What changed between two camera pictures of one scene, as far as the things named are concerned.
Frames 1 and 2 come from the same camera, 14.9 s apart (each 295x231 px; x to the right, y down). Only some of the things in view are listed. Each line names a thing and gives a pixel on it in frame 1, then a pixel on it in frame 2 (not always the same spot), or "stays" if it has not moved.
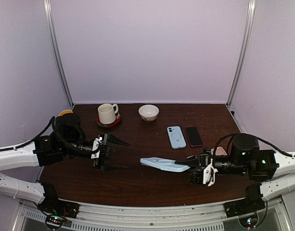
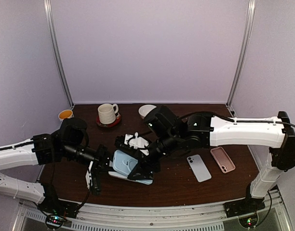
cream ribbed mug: x=106 y=113 stays
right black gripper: x=203 y=160 → x=140 y=168
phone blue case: x=165 y=164 → x=123 y=162
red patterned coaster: x=118 y=117 stays
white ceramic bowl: x=148 y=112 stays
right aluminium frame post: x=250 y=13 stays
